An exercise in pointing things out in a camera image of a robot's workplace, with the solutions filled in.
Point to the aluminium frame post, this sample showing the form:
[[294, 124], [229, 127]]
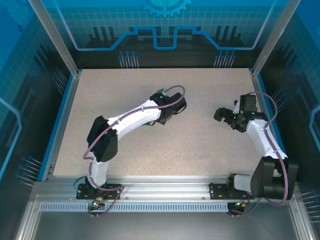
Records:
[[55, 40], [272, 40]]

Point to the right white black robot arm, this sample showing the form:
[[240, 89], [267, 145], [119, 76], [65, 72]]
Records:
[[260, 140]]

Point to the green paper sheet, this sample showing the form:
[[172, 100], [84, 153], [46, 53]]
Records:
[[160, 90]]

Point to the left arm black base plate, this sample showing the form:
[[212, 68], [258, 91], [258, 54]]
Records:
[[83, 195]]

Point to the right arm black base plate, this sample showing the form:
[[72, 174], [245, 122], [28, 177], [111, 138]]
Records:
[[216, 191]]

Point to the aluminium mounting rail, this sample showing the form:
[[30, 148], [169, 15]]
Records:
[[165, 190]]

